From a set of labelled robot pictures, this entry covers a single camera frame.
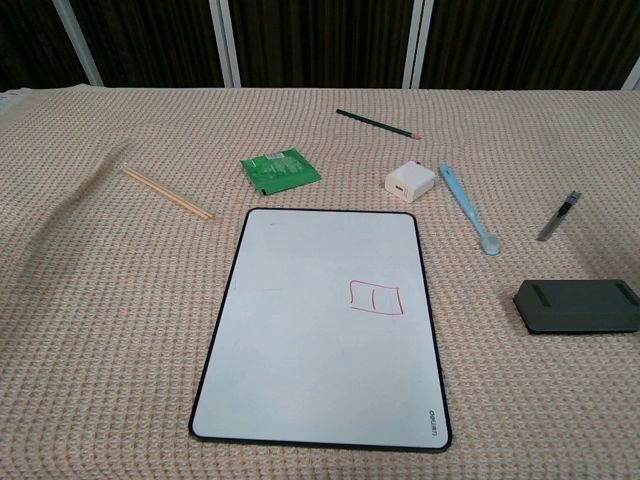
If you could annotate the dark grey board eraser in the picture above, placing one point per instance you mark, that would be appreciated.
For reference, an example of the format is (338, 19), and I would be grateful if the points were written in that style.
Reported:
(580, 305)

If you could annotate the white partition frame post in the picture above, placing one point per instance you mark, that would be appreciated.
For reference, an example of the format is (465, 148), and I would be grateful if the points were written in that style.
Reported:
(417, 42)
(634, 75)
(225, 42)
(77, 40)

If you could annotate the green pencil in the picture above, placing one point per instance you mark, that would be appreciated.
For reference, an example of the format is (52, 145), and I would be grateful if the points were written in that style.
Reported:
(377, 123)

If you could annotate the green foil packet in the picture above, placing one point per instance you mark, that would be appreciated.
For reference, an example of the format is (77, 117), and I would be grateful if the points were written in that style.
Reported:
(277, 170)

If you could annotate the wooden chopstick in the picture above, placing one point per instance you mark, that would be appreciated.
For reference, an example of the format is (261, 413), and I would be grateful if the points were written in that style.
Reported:
(172, 192)
(162, 192)

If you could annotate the light blue toothbrush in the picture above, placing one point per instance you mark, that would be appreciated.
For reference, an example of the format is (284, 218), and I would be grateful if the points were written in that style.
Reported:
(462, 200)

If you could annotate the white board with black frame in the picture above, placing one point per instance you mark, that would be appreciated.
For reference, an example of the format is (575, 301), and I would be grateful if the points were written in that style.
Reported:
(310, 350)

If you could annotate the white charger cube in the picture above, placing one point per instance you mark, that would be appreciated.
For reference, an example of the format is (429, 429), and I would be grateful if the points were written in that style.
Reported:
(407, 185)

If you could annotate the beige waffle tablecloth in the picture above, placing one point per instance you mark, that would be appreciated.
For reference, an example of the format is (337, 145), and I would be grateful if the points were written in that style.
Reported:
(100, 325)

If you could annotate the grey utility knife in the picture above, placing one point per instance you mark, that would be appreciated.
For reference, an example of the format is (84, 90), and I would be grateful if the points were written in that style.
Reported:
(557, 217)

